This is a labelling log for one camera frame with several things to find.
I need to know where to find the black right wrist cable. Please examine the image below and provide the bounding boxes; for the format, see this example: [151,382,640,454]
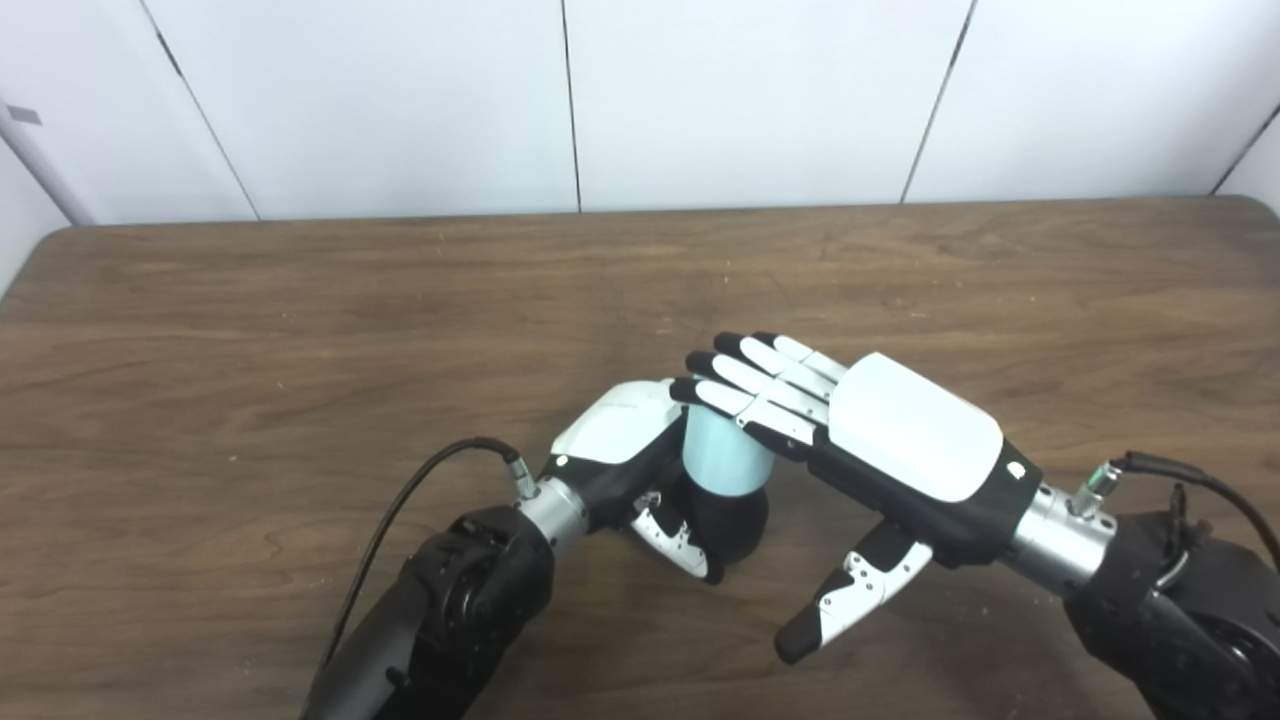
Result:
[1070,452,1280,571]

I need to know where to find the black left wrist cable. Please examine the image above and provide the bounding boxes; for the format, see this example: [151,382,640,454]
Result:
[320,437,541,681]

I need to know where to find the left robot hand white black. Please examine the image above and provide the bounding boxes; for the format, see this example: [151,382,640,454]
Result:
[540,378,726,586]

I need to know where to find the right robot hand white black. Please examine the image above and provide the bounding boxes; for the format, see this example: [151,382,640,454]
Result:
[668,331,1043,666]

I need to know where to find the black flared nozzle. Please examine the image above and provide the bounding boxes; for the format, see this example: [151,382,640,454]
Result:
[690,485,771,566]

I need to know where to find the white wall corner post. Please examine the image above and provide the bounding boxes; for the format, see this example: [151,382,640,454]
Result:
[0,100,98,227]

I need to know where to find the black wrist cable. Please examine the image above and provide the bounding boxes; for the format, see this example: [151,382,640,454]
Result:
[320,437,541,681]
[1070,452,1280,571]

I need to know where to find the light-blue hose piece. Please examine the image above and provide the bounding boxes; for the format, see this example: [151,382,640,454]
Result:
[682,400,776,496]

